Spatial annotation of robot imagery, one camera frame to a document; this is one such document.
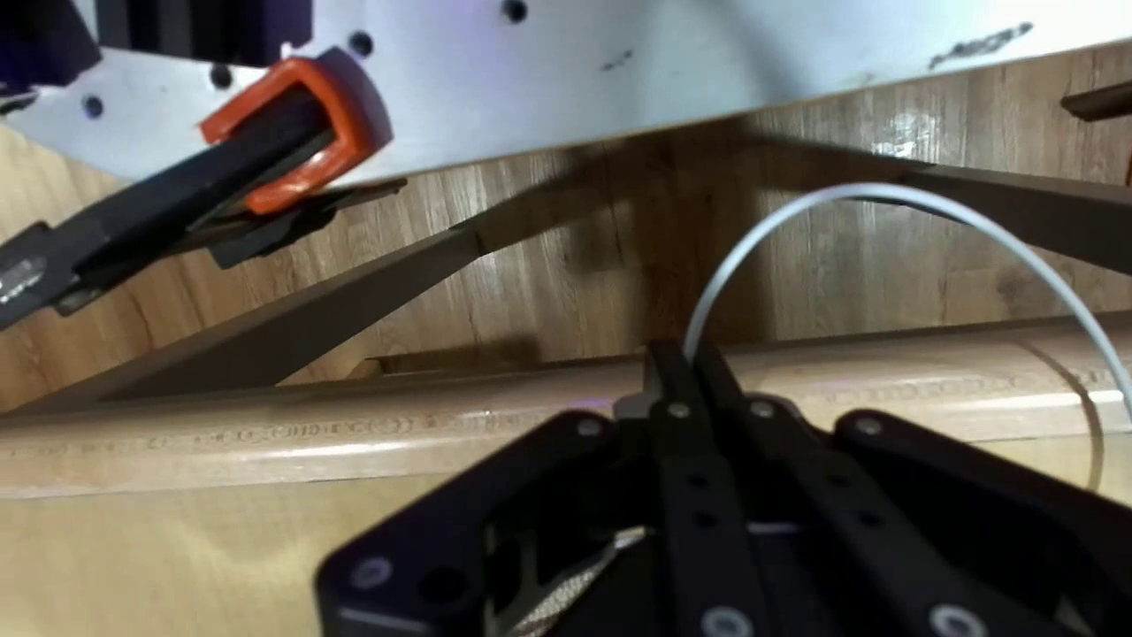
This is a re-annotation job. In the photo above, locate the thin white cable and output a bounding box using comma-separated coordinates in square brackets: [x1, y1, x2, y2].
[681, 177, 1132, 416]

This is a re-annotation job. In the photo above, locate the orange black clamp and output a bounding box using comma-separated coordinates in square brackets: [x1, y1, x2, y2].
[0, 46, 396, 336]

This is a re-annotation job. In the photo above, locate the grey perforated base plate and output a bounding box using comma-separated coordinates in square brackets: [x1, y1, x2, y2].
[34, 0, 1132, 183]

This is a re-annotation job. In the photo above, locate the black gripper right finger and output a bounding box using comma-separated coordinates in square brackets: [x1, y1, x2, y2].
[695, 348, 1132, 637]

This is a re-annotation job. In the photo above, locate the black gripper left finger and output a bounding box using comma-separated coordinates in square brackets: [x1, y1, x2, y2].
[317, 341, 773, 637]

